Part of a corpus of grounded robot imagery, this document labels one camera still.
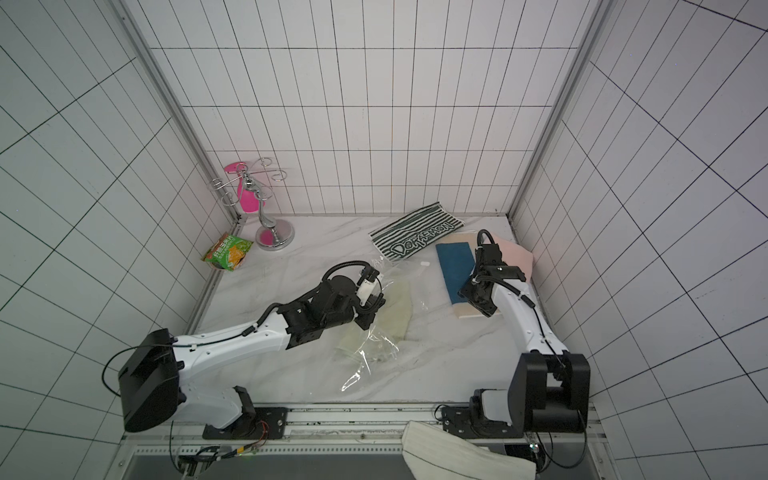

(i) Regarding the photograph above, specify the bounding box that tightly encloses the pink towel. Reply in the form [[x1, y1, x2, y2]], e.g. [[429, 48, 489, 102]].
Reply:
[[494, 238, 534, 282]]

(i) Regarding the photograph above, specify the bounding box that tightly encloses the pale green towel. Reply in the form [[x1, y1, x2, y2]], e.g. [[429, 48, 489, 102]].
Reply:
[[336, 280, 413, 362]]

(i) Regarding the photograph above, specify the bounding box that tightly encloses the clear plastic vacuum bag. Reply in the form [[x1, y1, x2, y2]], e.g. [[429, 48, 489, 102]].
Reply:
[[239, 254, 433, 394]]

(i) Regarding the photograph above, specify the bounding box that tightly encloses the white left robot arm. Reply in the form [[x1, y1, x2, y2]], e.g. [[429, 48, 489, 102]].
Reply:
[[115, 260, 386, 440]]

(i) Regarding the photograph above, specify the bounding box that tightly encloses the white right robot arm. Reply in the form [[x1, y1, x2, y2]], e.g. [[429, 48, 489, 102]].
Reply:
[[455, 229, 591, 472]]

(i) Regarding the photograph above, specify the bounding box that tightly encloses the teal and beige towel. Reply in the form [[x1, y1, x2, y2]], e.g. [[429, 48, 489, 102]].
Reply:
[[435, 229, 495, 319]]

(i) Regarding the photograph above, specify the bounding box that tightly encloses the green white striped towel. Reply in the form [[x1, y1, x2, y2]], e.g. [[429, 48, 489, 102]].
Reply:
[[369, 202, 464, 262]]

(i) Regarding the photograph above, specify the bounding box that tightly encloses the chrome cup holder stand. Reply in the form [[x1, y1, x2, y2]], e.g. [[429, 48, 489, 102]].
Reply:
[[208, 157, 295, 251]]

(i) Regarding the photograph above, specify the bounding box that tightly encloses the green snack packet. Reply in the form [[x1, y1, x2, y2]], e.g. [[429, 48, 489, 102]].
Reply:
[[202, 234, 253, 271]]

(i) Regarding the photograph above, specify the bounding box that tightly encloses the pink plastic scoop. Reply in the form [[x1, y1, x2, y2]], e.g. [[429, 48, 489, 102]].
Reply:
[[224, 162, 262, 214]]

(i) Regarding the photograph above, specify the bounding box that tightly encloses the white striped cloth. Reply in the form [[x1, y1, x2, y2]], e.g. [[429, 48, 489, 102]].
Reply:
[[402, 422, 536, 480]]

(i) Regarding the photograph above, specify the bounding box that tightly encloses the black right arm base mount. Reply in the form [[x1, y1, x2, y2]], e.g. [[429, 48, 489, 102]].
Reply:
[[433, 389, 524, 440]]

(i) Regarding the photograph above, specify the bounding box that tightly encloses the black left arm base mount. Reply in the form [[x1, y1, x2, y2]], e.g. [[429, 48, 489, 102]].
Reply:
[[202, 386, 288, 441]]

